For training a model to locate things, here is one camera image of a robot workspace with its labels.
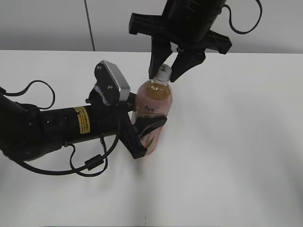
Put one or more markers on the pink peach tea bottle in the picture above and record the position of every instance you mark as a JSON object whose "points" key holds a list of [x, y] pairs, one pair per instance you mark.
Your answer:
{"points": [[154, 99]]}

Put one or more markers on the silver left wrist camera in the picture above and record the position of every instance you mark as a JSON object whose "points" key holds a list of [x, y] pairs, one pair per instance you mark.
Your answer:
{"points": [[111, 85]]}

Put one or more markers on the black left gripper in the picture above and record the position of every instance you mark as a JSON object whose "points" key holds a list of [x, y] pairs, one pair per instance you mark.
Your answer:
{"points": [[114, 120]]}

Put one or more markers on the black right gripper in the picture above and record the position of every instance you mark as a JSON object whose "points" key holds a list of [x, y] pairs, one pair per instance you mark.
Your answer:
{"points": [[162, 34]]}

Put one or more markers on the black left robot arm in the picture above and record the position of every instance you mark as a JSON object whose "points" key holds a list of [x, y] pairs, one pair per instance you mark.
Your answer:
{"points": [[27, 133]]}

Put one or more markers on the white bottle cap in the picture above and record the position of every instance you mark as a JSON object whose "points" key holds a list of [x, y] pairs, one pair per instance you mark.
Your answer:
{"points": [[164, 73]]}

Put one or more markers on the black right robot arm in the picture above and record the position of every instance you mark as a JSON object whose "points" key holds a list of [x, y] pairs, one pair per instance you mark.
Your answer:
{"points": [[186, 23]]}

